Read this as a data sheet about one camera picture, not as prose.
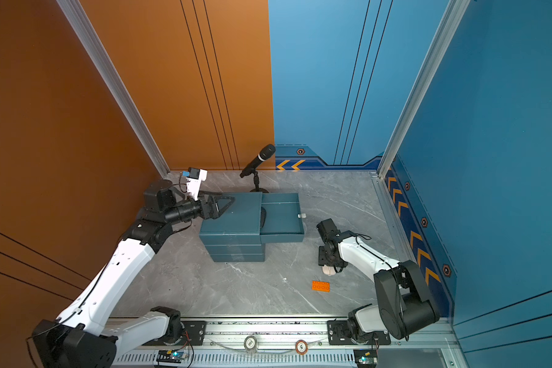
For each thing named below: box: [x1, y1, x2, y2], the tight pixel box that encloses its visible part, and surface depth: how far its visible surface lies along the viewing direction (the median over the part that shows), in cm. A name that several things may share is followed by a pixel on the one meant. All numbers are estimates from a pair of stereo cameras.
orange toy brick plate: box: [311, 280, 331, 293], surface depth 84 cm
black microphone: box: [239, 144, 276, 178], surface depth 87 cm
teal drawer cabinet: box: [199, 192, 266, 263], surface depth 79 cm
